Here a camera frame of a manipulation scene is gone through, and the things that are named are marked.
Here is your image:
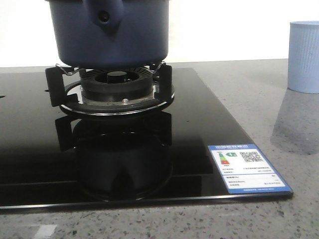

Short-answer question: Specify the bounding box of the light blue ribbed cup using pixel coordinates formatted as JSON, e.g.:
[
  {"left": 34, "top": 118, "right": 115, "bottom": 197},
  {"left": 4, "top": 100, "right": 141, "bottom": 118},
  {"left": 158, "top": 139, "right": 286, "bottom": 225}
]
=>
[{"left": 288, "top": 20, "right": 319, "bottom": 94}]

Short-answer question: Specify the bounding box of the black pot support grate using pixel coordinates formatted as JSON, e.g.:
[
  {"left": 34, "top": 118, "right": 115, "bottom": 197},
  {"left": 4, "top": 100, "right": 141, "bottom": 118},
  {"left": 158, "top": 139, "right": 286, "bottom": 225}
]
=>
[{"left": 45, "top": 63, "right": 174, "bottom": 117}]

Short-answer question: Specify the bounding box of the dark blue cooking pot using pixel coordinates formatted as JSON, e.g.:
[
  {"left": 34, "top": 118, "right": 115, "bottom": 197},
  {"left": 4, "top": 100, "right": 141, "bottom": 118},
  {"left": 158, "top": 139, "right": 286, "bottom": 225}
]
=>
[{"left": 48, "top": 0, "right": 169, "bottom": 69}]

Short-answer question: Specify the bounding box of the black gas burner head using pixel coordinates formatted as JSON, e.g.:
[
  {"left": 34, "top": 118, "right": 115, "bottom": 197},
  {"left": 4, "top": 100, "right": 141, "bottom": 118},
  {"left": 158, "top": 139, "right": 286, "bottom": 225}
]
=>
[{"left": 80, "top": 67, "right": 153, "bottom": 102}]

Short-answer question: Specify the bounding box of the blue energy label sticker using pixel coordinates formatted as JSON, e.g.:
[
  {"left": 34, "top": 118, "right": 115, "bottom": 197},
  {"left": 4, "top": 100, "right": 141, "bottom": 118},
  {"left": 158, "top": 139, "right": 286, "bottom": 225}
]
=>
[{"left": 208, "top": 144, "right": 291, "bottom": 194}]

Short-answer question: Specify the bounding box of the black glass gas stove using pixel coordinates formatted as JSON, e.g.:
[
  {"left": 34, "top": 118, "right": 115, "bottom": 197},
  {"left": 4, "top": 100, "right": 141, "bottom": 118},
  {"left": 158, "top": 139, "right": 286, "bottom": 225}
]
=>
[{"left": 0, "top": 67, "right": 294, "bottom": 210}]

